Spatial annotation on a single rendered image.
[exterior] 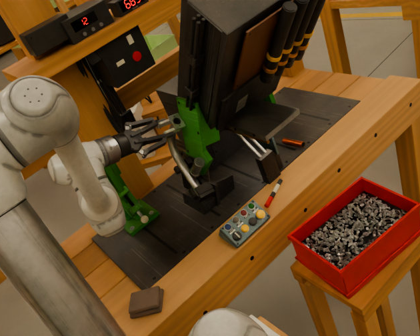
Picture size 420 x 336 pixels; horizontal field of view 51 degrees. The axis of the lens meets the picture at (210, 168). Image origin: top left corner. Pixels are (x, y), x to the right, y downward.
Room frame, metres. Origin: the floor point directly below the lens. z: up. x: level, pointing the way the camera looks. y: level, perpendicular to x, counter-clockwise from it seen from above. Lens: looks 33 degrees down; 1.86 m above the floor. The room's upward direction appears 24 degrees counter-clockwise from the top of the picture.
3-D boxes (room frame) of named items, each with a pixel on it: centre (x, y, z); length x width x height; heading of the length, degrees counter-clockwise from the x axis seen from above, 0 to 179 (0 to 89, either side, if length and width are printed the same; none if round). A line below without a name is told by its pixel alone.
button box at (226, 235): (1.06, -0.02, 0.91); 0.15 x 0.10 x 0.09; 115
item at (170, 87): (1.58, -0.11, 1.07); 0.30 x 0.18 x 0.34; 115
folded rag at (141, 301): (0.93, 0.33, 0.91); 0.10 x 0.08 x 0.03; 76
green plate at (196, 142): (1.32, -0.03, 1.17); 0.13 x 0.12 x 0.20; 115
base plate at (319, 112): (1.41, -0.07, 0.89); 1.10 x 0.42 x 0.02; 115
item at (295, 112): (1.35, -0.18, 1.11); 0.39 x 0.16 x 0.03; 25
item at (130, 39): (1.55, 0.12, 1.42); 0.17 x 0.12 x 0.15; 115
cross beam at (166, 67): (1.74, 0.09, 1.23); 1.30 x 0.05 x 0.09; 115
